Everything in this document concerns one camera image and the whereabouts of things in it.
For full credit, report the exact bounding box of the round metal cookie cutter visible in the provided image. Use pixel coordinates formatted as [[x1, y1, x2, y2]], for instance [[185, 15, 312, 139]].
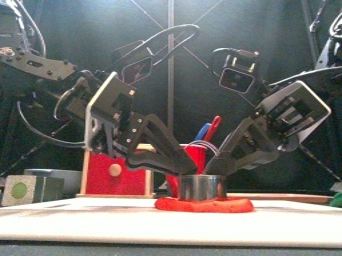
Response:
[[178, 140, 227, 202]]

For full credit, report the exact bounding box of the red play dough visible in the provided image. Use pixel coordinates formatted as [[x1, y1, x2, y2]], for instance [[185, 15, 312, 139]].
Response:
[[153, 195, 255, 214]]

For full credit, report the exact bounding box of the red plastic cup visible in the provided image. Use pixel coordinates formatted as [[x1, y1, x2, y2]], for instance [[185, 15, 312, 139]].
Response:
[[164, 143, 208, 198]]

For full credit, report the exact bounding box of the blue plastic utensil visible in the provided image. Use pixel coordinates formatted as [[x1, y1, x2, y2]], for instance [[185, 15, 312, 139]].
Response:
[[192, 122, 212, 143]]

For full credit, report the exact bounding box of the wooden box red drawer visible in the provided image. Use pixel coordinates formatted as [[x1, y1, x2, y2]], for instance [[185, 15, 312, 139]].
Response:
[[77, 143, 157, 199]]

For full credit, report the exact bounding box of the white cutting board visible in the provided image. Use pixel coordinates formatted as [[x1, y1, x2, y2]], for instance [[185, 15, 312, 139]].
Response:
[[0, 196, 342, 249]]

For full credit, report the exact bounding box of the grey cube green dot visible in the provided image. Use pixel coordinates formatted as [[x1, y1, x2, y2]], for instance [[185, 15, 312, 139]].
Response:
[[0, 174, 65, 207]]

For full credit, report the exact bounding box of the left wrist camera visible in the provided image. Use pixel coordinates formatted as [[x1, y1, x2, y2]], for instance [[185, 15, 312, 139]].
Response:
[[109, 39, 156, 86]]

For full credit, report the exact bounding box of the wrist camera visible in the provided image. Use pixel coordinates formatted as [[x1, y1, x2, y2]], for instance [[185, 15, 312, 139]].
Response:
[[216, 48, 264, 96], [109, 39, 156, 86]]

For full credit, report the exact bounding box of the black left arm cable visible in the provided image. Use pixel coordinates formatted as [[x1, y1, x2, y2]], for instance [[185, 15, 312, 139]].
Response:
[[16, 78, 90, 149]]

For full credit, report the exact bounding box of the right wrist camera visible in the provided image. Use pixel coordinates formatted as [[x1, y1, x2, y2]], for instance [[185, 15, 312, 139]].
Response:
[[216, 48, 264, 96]]

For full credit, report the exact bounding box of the thin frame cross cord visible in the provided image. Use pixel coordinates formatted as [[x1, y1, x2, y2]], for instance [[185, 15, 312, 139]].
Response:
[[129, 0, 342, 183], [0, 0, 224, 178]]

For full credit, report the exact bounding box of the black left camera cable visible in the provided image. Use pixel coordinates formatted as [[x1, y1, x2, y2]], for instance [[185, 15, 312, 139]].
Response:
[[141, 23, 201, 66]]

